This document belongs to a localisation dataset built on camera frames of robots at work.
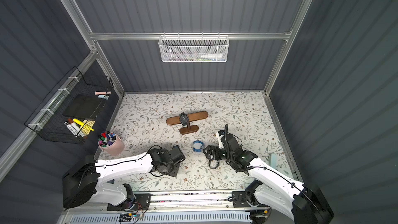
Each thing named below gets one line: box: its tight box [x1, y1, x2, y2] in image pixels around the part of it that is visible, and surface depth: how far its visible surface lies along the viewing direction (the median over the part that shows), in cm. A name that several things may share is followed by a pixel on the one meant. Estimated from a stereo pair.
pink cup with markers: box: [97, 131, 125, 157], surface depth 84 cm
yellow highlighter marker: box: [72, 118, 95, 132], surface depth 72 cm
